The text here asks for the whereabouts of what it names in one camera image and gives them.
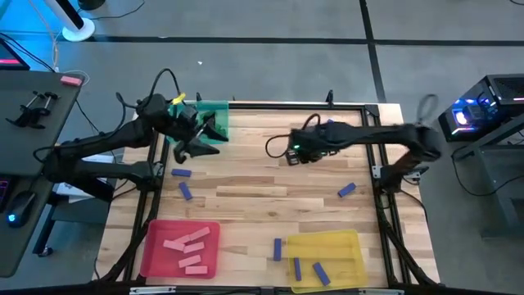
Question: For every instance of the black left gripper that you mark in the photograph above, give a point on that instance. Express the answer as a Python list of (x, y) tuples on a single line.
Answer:
[(184, 123)]

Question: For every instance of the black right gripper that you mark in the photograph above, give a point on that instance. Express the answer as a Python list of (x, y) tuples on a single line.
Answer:
[(319, 151)]

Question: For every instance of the yellow translucent plastic bin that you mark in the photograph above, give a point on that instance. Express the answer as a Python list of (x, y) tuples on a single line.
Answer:
[(327, 250)]

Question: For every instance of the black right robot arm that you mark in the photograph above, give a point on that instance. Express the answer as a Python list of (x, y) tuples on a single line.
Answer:
[(368, 135)]

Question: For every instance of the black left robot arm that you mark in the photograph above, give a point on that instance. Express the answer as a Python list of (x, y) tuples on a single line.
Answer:
[(102, 141)]

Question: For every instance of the green translucent plastic bin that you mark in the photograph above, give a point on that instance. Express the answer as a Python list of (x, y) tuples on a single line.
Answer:
[(221, 107)]

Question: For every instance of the black table clamp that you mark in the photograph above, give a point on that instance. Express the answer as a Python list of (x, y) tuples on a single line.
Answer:
[(329, 97), (198, 97)]

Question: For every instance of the red plastic bin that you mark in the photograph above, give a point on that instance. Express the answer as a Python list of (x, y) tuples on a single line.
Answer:
[(155, 233)]

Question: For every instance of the white paper sheet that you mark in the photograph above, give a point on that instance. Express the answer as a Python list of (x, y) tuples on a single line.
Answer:
[(69, 191)]

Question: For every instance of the small pink pad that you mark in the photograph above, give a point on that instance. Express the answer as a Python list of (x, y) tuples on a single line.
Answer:
[(70, 81)]

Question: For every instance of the white round stand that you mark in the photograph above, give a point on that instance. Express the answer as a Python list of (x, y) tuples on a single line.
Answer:
[(78, 30)]

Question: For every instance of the black clamp tool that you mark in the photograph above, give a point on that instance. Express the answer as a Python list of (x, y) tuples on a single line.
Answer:
[(30, 116)]

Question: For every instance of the black round stand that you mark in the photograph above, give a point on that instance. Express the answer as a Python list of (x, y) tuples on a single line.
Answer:
[(91, 3)]

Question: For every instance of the black side desk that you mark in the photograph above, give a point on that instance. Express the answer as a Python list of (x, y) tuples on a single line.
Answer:
[(20, 143)]

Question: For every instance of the black computer tower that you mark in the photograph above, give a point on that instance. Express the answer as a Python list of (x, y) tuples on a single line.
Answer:
[(503, 94)]

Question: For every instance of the grey metal stand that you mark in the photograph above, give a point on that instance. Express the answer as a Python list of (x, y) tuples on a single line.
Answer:
[(507, 213)]

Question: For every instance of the black computer mouse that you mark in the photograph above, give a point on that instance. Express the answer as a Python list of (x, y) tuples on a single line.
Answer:
[(20, 207)]

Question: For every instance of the backlit keyboard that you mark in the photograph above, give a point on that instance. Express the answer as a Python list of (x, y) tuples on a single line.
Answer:
[(2, 192)]

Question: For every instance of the black monitor with red bar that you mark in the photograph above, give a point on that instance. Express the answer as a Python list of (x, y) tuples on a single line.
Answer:
[(10, 57)]

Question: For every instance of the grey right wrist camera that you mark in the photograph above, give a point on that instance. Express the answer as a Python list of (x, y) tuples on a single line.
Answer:
[(293, 157)]

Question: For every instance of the silver metal bracket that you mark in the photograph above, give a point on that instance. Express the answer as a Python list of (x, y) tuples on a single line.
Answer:
[(380, 292), (151, 290)]

